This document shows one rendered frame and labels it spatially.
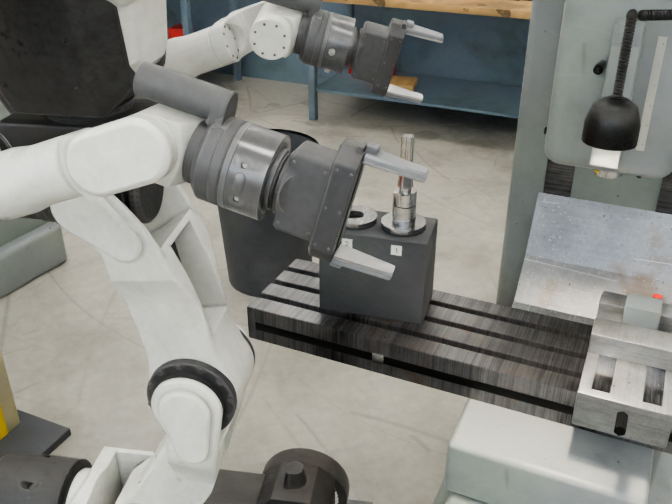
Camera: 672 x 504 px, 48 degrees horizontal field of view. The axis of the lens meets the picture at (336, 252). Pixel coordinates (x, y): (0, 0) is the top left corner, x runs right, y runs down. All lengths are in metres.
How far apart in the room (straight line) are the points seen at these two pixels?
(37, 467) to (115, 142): 0.92
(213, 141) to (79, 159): 0.13
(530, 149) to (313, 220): 1.09
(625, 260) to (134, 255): 1.10
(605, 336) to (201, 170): 0.88
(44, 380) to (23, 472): 1.53
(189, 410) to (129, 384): 1.76
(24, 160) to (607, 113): 0.71
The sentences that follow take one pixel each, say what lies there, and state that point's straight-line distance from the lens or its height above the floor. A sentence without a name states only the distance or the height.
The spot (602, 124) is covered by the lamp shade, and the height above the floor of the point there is 1.45.
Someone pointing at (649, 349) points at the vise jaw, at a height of 1.01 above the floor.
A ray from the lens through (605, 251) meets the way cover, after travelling 1.77.
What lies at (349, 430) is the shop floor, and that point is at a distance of 2.65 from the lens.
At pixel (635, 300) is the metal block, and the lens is 1.45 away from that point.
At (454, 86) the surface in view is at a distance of 5.55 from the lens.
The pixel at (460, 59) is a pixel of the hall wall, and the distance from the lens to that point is 5.82.
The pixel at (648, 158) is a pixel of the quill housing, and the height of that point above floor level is 1.35.
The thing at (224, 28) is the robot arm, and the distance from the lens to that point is 1.27.
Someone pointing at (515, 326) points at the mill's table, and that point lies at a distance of 1.58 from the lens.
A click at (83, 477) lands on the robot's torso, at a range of 1.52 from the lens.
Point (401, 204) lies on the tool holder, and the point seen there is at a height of 1.15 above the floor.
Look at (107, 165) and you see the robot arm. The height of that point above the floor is 1.50.
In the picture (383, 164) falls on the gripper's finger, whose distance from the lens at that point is 0.70.
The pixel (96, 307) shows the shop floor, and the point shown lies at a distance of 3.42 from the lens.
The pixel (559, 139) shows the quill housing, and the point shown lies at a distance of 1.25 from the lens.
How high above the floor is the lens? 1.77
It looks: 29 degrees down
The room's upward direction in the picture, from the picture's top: straight up
